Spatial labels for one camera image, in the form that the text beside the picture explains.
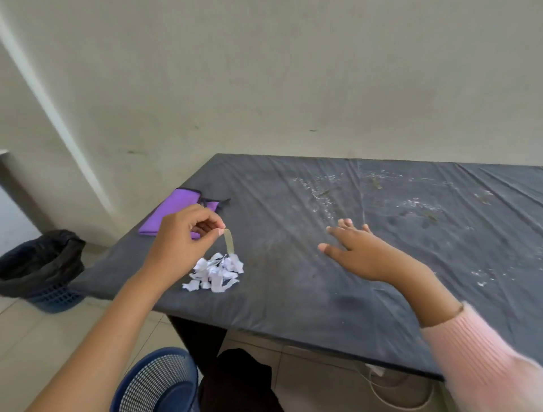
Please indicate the dark grey covered table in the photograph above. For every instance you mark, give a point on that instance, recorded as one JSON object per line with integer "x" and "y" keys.
{"x": 275, "y": 220}

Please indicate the gathered paper scraps pile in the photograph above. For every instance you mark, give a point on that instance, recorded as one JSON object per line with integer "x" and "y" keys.
{"x": 216, "y": 273}

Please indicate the blue mesh waste basket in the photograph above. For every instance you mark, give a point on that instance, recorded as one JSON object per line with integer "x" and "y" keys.
{"x": 161, "y": 382}

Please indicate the blue plastic waste basket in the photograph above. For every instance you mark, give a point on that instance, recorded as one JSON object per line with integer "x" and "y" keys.
{"x": 55, "y": 297}

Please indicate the pale green tape strip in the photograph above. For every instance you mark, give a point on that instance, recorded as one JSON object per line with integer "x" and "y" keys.
{"x": 230, "y": 243}

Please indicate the black garbage bag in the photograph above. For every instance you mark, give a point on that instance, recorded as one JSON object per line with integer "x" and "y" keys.
{"x": 38, "y": 259}

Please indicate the person's right hand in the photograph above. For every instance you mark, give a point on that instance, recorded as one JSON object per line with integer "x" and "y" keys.
{"x": 373, "y": 256}

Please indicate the person's black trousers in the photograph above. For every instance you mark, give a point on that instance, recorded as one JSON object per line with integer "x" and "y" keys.
{"x": 237, "y": 382}

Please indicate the person's right forearm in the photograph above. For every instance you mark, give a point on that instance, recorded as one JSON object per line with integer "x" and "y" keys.
{"x": 479, "y": 348}

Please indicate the white wall conduit strip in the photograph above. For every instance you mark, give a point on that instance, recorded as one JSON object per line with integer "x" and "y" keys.
{"x": 55, "y": 110}

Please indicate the white cabinet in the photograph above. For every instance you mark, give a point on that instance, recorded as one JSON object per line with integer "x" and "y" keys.
{"x": 12, "y": 220}

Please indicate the person's left hand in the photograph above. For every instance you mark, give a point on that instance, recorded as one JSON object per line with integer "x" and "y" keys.
{"x": 174, "y": 250}

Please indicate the purple cloth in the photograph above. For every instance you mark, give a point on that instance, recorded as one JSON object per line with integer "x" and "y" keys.
{"x": 169, "y": 208}

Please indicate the person's left forearm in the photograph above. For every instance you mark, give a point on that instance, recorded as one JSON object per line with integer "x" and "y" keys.
{"x": 97, "y": 348}

